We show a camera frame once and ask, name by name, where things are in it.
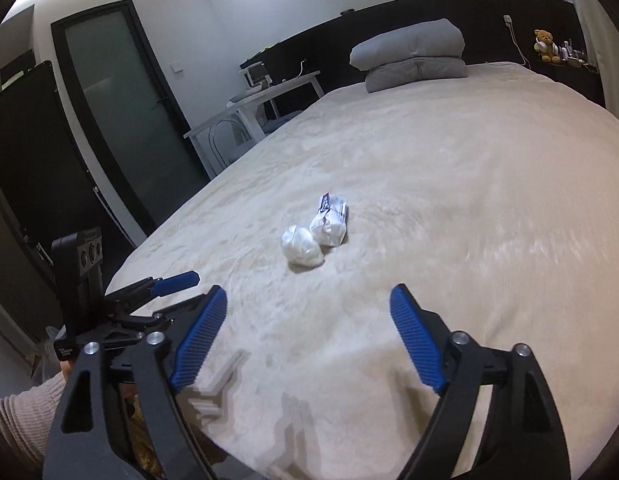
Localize bed with beige blanket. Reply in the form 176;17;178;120
104;60;619;480

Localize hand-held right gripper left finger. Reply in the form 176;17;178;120
42;285;228;480

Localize white plastic bag ball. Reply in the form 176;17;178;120
280;223;325;267

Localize brown patterned cloth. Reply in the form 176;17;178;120
120;399;163;478

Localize frosted glass door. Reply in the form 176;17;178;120
50;0;211;237

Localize black panel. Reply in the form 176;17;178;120
0;60;108;343

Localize small bottles on shelf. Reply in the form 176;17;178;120
559;39;599;69

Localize small appliance with white frame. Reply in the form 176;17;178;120
241;61;271;89

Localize white charger with cable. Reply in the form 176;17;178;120
485;14;533;68

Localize teddy bear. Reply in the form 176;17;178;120
533;28;561;64

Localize white table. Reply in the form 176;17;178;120
184;70;325;182

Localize black headboard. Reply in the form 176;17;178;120
238;0;606;107

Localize white paper package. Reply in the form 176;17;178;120
309;193;349;247

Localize grey pillows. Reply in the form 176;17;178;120
350;18;467;94

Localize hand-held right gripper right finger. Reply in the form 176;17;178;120
389;283;573;480

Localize white chair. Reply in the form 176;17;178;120
208;114;251;173

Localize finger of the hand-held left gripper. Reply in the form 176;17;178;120
106;270;201;312
117;294;211;332

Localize person's left forearm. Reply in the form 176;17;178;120
0;374;69;467

